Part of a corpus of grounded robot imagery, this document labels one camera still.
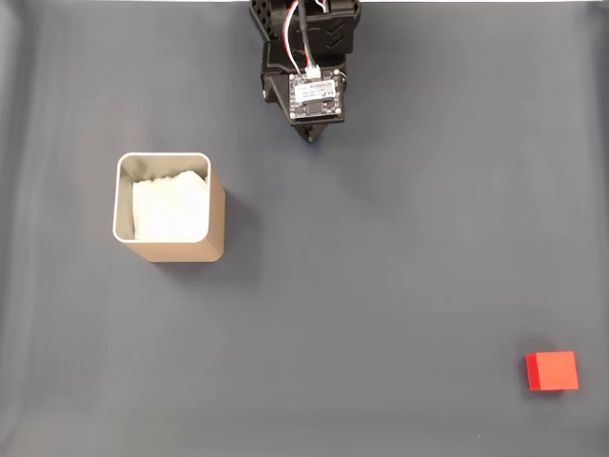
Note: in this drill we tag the red cube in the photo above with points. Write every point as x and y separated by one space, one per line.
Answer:
554 371

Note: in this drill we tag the white tissue paper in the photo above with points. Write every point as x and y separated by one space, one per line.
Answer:
171 209

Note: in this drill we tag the camera circuit board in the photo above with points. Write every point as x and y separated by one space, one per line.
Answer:
316 95

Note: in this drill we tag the tan metal box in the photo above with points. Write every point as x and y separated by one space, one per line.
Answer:
216 224

